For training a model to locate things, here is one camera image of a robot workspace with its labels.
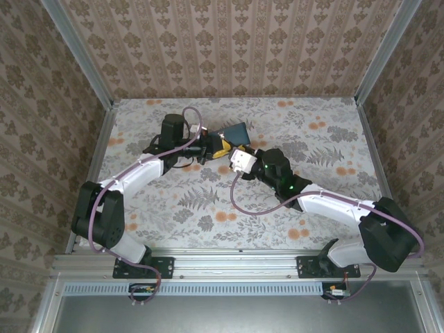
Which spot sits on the aluminium frame profile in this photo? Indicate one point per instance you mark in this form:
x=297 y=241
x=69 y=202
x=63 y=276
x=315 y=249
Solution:
x=425 y=308
x=46 y=308

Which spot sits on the starry night print tin box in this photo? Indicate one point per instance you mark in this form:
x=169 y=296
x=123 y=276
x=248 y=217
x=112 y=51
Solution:
x=237 y=133

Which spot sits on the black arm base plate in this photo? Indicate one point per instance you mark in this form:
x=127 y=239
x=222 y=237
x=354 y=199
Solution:
x=307 y=267
x=163 y=267

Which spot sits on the wide aluminium frame rail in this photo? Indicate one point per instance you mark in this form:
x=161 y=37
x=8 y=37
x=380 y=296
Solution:
x=236 y=263

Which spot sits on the floral patterned table cover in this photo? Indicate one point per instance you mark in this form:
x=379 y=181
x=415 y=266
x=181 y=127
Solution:
x=243 y=225

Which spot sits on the aluminium frame post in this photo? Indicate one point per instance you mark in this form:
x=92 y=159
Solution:
x=388 y=48
x=76 y=52

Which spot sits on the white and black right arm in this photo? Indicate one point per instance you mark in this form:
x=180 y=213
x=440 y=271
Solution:
x=388 y=236

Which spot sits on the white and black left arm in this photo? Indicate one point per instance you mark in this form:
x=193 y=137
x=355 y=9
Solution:
x=100 y=215

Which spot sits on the grey metal sheet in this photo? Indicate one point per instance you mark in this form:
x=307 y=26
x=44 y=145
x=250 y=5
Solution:
x=243 y=315

